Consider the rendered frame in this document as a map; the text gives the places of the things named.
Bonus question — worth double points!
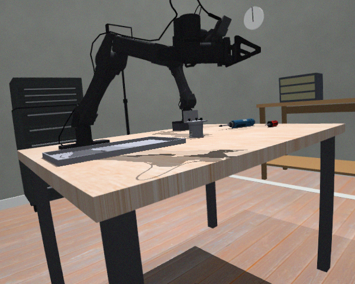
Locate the dark grey cylinder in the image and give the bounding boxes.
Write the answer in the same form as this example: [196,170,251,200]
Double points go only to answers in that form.
[188,122,204,138]

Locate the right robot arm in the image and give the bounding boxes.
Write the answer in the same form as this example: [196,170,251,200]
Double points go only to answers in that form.
[59,14,203,149]

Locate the dark blue electric screwdriver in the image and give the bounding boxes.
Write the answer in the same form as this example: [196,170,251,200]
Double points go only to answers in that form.
[222,118,255,128]

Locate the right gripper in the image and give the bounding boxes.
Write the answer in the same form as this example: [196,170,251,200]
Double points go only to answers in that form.
[202,20,261,67]

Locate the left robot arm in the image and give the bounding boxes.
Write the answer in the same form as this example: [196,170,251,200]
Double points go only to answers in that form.
[167,29,213,124]

